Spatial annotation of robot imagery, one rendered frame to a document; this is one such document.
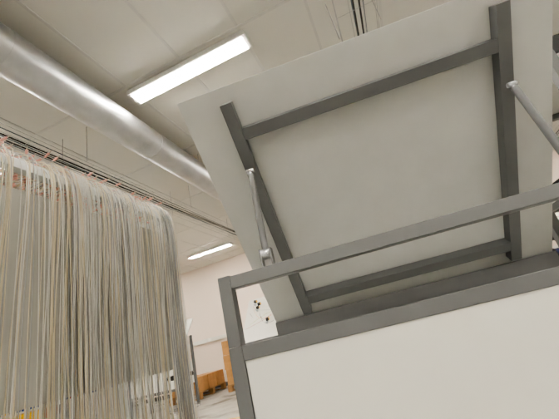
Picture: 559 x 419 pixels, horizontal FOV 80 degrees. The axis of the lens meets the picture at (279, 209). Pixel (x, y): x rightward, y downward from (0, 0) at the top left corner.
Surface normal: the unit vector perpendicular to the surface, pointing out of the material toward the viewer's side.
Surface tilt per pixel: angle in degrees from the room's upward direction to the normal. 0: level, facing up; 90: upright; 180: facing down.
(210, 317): 90
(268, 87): 135
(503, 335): 90
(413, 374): 90
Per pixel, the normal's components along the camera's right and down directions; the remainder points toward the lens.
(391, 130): 0.00, 0.42
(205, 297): -0.35, -0.26
